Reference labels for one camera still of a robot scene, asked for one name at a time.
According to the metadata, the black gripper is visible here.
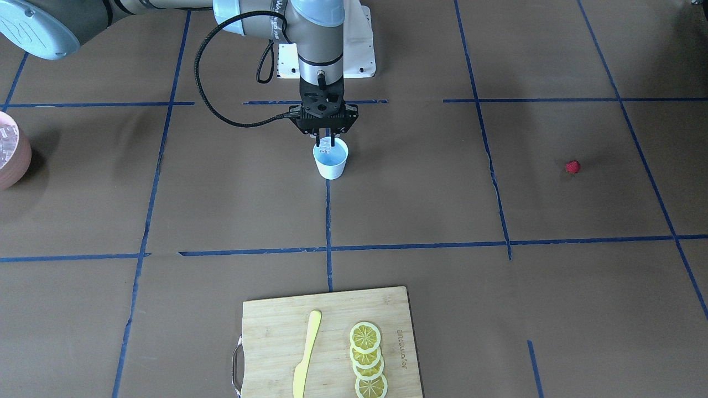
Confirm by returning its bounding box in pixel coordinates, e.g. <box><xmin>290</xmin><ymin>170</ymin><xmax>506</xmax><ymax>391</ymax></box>
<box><xmin>291</xmin><ymin>93</ymin><xmax>359</xmax><ymax>147</ymax></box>

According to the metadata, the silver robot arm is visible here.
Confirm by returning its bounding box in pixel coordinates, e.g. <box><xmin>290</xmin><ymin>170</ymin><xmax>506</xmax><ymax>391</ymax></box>
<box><xmin>1</xmin><ymin>1</ymin><xmax>359</xmax><ymax>143</ymax></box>

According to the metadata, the yellow plastic knife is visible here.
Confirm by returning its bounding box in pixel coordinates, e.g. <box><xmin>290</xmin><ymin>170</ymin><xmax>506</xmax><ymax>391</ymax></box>
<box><xmin>291</xmin><ymin>310</ymin><xmax>322</xmax><ymax>397</ymax></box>

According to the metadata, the clear ice cube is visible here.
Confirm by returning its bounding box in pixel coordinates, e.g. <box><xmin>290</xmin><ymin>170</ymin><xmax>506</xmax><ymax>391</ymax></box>
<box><xmin>318</xmin><ymin>137</ymin><xmax>334</xmax><ymax>154</ymax></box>

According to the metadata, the white pedestal column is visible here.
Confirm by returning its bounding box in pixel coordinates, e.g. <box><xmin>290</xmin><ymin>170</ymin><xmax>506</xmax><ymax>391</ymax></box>
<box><xmin>277</xmin><ymin>1</ymin><xmax>376</xmax><ymax>79</ymax></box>

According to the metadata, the pink bowl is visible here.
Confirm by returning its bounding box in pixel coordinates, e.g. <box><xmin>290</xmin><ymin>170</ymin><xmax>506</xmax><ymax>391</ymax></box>
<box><xmin>1</xmin><ymin>112</ymin><xmax>32</xmax><ymax>191</ymax></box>

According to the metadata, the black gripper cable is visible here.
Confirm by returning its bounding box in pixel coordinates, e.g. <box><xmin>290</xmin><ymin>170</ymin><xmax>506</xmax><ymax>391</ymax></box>
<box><xmin>194</xmin><ymin>12</ymin><xmax>299</xmax><ymax>129</ymax></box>

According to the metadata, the red strawberry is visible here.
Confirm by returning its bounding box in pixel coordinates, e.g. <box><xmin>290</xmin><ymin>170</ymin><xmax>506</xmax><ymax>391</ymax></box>
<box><xmin>565</xmin><ymin>160</ymin><xmax>581</xmax><ymax>174</ymax></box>

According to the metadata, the light blue paper cup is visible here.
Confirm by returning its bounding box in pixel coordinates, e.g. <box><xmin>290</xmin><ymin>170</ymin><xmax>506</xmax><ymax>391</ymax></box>
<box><xmin>312</xmin><ymin>138</ymin><xmax>349</xmax><ymax>180</ymax></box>

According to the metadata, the wooden cutting board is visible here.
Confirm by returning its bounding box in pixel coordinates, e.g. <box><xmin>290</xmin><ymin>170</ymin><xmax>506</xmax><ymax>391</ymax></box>
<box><xmin>232</xmin><ymin>286</ymin><xmax>423</xmax><ymax>397</ymax></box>

